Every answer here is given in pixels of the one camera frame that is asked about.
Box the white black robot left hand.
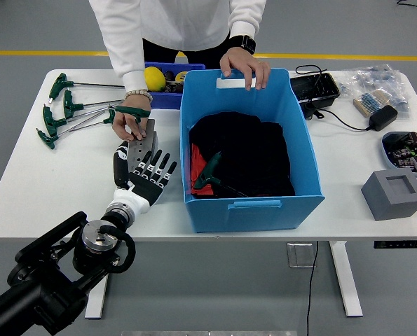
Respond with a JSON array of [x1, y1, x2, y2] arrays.
[[110, 140, 178, 216]]

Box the person's right hand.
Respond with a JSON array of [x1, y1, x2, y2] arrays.
[[111, 93, 152, 143]]

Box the person's left hand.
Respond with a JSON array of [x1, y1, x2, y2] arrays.
[[219, 47, 271, 92]]

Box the metal tool stand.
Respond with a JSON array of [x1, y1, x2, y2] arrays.
[[125, 118, 159, 176]]

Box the large green T-handle hex key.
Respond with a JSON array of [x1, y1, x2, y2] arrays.
[[193, 150, 250, 198]]

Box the large blue storage box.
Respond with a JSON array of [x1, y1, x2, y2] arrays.
[[179, 68, 326, 235]]

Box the metal floor socket box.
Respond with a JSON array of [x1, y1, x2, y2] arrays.
[[287, 242, 317, 269]]

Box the black wrist watch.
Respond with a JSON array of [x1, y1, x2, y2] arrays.
[[228, 34, 257, 55]]

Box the small blue plastic bin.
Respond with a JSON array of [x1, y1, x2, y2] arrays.
[[144, 62, 206, 111]]

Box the yellow lemon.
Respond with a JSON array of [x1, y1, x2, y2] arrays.
[[144, 66, 167, 92]]

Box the red cloth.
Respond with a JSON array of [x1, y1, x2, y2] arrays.
[[190, 143, 216, 195]]

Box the black plastic tray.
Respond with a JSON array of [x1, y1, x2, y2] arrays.
[[289, 72, 341, 110]]

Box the black plug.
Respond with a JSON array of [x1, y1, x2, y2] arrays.
[[303, 100, 325, 120]]

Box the black cloth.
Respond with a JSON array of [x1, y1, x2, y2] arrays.
[[189, 111, 296, 197]]

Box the person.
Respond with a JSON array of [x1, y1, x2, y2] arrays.
[[88, 0, 268, 71]]

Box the white table leg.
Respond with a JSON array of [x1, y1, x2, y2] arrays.
[[84, 241, 114, 320], [329, 240, 364, 318]]

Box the taped resistor strip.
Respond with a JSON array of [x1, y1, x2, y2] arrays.
[[353, 89, 391, 118]]

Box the clear plastic parts bags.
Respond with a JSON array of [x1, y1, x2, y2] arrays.
[[337, 64, 411, 122]]

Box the black power adapter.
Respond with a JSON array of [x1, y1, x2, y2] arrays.
[[368, 104, 399, 133]]

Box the pale blue dish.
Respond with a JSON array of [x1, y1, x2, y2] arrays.
[[381, 131, 417, 176]]

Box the loose electronic components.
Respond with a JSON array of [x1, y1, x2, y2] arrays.
[[383, 132, 417, 173]]

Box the grey foam block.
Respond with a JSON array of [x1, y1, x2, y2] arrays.
[[360, 168, 417, 221]]

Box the black table control panel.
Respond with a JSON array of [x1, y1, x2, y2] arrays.
[[374, 239, 417, 250]]

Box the beaded bracelet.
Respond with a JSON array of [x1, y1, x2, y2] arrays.
[[124, 89, 153, 103]]

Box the black looped cable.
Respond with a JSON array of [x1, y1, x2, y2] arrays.
[[294, 64, 331, 118]]

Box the black adapter cord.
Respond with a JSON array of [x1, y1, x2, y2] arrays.
[[318, 107, 374, 132]]

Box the black background floor cable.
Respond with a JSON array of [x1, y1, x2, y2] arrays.
[[395, 0, 417, 18]]

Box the black hanging floor cable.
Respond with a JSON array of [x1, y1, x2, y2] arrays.
[[305, 241, 320, 336]]

